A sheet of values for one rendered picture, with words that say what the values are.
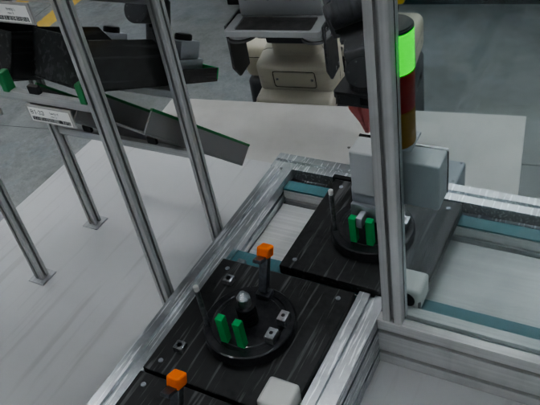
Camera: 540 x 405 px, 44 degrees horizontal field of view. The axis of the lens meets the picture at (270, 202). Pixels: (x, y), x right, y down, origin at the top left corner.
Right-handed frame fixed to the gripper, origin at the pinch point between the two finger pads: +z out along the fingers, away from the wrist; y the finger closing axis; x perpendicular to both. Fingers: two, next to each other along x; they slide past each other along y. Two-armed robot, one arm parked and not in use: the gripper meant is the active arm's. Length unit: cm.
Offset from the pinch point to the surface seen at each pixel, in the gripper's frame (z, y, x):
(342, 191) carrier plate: 5.8, -0.5, -12.8
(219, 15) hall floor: 102, -195, 239
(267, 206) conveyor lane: 7.6, -13.3, -18.9
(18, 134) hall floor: 103, -234, 92
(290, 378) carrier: 6, 8, -53
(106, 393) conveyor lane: 7, -17, -64
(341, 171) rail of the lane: 7.3, -3.9, -5.4
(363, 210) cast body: -1.6, 8.6, -24.8
